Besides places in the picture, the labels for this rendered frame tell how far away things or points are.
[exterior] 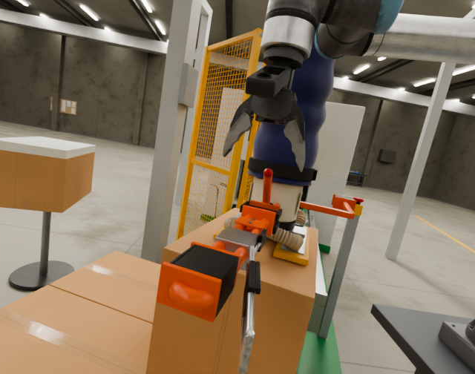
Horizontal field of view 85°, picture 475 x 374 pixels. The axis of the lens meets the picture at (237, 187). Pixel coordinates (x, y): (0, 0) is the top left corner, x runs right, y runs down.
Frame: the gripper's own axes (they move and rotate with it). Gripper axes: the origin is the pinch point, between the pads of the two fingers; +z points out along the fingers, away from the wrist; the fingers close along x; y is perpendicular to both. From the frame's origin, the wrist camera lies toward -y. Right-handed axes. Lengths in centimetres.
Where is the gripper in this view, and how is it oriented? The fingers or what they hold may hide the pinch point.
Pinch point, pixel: (260, 165)
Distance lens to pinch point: 48.4
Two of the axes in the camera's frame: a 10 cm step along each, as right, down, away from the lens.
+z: -1.8, 9.7, 1.7
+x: -9.4, -2.2, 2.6
